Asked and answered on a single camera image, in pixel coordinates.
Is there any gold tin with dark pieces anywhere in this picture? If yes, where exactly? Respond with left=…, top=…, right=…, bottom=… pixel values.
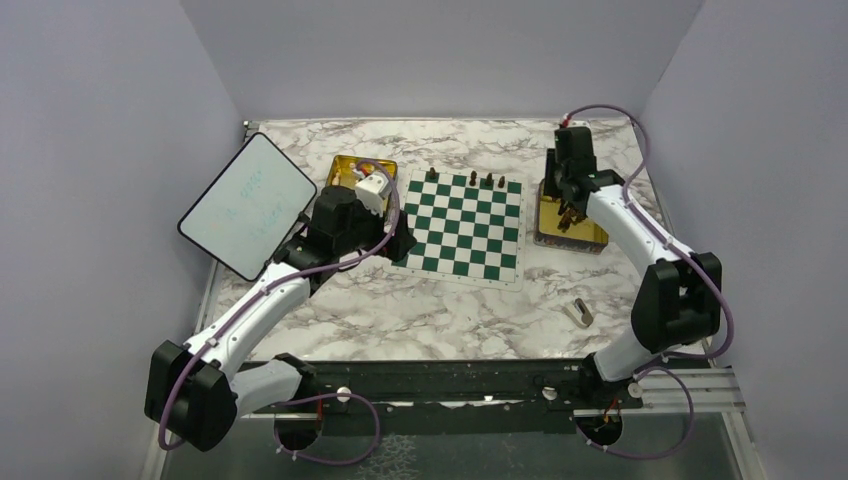
left=533, top=181, right=609, bottom=254

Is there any black mounting rail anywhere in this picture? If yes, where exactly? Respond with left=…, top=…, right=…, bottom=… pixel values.
left=260, top=359, right=643, bottom=436

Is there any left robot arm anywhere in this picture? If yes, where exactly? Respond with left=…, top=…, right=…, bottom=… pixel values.
left=144, top=180, right=415, bottom=452

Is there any green white chess board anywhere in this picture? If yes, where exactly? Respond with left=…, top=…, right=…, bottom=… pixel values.
left=386, top=169, right=528, bottom=292

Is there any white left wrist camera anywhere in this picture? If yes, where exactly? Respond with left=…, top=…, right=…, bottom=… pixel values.
left=354, top=172, right=391, bottom=217

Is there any beige black small device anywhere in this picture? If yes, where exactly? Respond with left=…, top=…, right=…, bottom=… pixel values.
left=563, top=298, right=594, bottom=329

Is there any gold tin with light pieces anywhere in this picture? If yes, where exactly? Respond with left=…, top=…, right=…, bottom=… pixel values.
left=324, top=155, right=398, bottom=215

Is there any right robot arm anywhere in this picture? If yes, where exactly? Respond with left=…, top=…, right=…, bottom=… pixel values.
left=543, top=126, right=722, bottom=407

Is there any small whiteboard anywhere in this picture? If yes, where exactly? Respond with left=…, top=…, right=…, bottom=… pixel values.
left=177, top=132, right=318, bottom=281

